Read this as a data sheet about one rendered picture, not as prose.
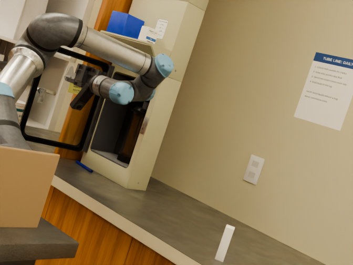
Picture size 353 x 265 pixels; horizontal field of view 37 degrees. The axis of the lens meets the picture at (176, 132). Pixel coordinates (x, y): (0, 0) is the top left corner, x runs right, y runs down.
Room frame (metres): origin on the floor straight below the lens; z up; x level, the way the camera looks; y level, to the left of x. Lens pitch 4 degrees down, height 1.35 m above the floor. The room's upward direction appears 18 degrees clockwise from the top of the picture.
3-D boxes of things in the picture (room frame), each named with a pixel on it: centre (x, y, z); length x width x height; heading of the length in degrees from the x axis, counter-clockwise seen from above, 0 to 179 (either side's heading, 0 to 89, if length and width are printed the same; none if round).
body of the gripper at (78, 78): (1.93, 0.36, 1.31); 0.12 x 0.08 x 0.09; 49
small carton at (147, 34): (2.08, 0.23, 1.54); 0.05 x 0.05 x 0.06; 40
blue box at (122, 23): (2.18, 0.34, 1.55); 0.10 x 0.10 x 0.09; 49
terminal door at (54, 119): (2.16, 0.48, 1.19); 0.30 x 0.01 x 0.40; 129
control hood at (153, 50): (2.12, 0.28, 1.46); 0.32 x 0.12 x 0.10; 49
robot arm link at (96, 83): (1.88, 0.30, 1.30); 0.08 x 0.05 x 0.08; 139
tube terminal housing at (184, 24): (2.26, 0.16, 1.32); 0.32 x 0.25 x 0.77; 49
